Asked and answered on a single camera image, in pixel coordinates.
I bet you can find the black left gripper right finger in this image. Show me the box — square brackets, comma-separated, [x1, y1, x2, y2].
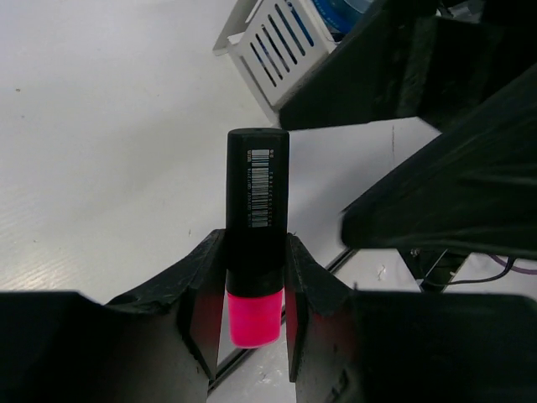
[284, 235, 536, 402]

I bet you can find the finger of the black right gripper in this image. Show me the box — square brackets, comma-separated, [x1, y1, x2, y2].
[279, 1, 536, 130]
[341, 68, 536, 259]

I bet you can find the pink cap black highlighter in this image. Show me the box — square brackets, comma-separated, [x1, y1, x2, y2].
[226, 128, 289, 349]

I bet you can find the blue slime jar printed lid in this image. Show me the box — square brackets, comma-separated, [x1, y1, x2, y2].
[312, 0, 373, 34]

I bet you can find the white slotted organizer box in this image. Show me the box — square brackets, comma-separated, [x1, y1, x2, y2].
[213, 0, 352, 119]

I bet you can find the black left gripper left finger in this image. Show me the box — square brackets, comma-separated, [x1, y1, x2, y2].
[1, 230, 226, 402]

